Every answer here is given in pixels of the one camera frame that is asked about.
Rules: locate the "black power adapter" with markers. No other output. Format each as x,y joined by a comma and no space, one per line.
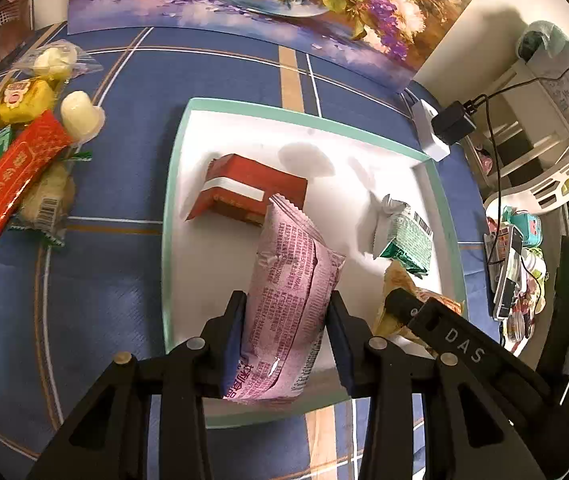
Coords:
452,125

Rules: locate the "white jelly cup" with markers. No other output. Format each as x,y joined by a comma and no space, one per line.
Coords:
82,115

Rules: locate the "white shelf unit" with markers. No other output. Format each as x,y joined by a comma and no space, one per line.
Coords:
544,110

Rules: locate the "red snack box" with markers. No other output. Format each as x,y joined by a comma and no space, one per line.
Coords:
244,180

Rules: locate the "white tray with teal rim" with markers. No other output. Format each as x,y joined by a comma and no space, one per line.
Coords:
224,135

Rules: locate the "long red snack packet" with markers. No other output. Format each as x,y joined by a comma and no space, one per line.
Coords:
19,175

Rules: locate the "white openwork plastic basket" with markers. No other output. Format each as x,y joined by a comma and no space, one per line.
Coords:
554,185

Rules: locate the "green foil snack packet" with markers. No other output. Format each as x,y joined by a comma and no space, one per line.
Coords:
404,240

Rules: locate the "clear-wrapped white candy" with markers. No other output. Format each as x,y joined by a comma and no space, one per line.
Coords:
54,62

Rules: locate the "pile of assorted small clutter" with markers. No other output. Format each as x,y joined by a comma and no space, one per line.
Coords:
514,270

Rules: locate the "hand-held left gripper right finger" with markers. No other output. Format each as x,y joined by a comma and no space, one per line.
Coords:
340,355

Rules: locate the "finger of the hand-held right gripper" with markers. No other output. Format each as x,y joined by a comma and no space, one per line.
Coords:
444,332

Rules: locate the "white power strip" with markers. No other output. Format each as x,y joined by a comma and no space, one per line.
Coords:
429,132

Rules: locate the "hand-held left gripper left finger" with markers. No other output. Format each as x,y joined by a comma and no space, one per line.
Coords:
232,350

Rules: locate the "orange snack packet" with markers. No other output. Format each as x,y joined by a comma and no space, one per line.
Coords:
398,279

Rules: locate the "yellow snack packet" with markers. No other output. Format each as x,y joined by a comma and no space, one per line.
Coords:
22,100

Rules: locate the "blue plaid tablecloth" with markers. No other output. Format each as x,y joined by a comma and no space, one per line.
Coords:
114,285

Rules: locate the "pink snack packet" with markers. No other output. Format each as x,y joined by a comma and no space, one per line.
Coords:
289,285

